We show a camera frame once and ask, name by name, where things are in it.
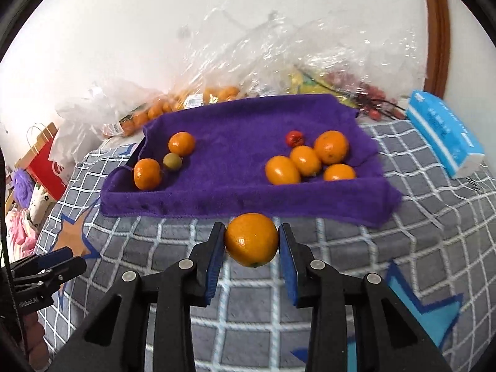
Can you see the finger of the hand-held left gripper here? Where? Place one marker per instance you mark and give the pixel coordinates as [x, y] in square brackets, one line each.
[54, 255]
[66, 271]

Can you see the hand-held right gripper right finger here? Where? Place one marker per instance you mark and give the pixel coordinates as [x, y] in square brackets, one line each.
[290, 279]

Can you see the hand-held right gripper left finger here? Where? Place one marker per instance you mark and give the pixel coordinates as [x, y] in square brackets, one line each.
[215, 279]

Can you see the large orange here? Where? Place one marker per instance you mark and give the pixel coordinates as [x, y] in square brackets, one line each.
[252, 239]

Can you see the oval orange citrus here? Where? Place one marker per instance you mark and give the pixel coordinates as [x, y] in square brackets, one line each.
[283, 169]

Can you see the yellow-orange citrus with green stem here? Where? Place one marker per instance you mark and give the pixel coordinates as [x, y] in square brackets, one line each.
[305, 160]

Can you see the olive green jujube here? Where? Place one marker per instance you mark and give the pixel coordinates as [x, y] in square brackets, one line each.
[172, 161]

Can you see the purple towel covered tray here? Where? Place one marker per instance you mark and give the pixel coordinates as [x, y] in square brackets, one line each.
[240, 143]

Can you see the small red tomato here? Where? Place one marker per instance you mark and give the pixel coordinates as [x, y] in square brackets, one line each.
[294, 138]

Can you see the person's left hand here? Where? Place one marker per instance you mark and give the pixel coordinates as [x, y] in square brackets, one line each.
[37, 341]

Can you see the pink printed cloth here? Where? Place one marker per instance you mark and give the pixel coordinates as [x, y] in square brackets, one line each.
[21, 228]

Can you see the white floral cloth bag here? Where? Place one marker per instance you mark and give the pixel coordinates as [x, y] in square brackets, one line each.
[40, 201]

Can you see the grey checked bed sheet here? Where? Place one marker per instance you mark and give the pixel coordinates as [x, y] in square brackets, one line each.
[348, 248]

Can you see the purple fluffy cloth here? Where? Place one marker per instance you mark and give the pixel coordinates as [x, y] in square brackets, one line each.
[23, 184]

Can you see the red paper bag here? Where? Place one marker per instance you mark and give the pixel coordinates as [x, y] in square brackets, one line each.
[42, 170]

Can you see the white plastic bag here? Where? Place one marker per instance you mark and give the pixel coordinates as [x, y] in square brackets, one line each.
[77, 124]

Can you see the clear bag of mandarins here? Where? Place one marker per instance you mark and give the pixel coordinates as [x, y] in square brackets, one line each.
[147, 114]

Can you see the labelled clear bag of oranges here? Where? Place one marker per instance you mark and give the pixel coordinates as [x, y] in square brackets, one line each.
[221, 93]

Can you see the bunch of red cherry tomatoes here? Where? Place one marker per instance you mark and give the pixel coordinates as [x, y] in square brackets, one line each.
[374, 93]

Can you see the blue tissue pack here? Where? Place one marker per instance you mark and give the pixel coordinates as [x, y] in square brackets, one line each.
[441, 131]

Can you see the large crinkled clear plastic bag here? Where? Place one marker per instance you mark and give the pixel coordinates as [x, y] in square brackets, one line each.
[271, 54]

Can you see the brown wooden door frame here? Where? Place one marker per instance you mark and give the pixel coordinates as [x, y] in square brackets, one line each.
[438, 38]

